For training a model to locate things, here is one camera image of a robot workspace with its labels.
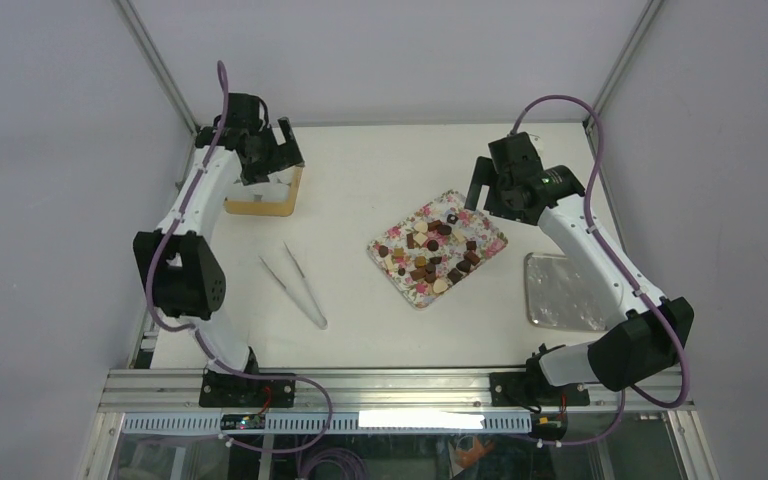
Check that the aluminium frame rail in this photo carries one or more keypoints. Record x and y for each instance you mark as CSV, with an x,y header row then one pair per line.
x,y
317,390

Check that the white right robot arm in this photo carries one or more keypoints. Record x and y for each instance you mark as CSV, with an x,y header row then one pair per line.
x,y
646,330

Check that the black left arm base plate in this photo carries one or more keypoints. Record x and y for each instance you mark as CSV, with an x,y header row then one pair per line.
x,y
219,390

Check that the floral rectangular tray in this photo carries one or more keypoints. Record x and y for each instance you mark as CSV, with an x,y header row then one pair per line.
x,y
467,240

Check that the silver tin lid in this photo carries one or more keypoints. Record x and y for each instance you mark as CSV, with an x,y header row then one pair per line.
x,y
557,297

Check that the white slotted cable duct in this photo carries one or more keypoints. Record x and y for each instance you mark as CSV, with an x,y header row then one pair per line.
x,y
363,422

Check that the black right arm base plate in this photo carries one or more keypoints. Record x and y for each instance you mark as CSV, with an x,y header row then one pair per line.
x,y
517,388

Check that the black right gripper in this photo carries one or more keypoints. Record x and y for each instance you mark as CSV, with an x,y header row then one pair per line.
x,y
485,174

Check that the yellow tin box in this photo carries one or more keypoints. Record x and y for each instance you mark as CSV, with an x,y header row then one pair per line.
x,y
275,198

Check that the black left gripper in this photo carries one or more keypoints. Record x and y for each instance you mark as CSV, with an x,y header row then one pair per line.
x,y
284,156

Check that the silver metal tongs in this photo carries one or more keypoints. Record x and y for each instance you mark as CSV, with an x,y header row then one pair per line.
x,y
297,285

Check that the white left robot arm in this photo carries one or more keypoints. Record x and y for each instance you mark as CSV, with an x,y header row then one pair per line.
x,y
184,283

